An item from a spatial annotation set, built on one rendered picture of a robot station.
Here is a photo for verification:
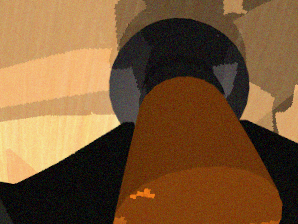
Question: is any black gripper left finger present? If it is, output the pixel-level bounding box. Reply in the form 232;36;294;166
0;121;136;224

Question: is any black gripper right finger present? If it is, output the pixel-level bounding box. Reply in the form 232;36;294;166
238;120;298;224

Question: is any orange knob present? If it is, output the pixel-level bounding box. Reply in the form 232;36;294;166
113;77;282;224

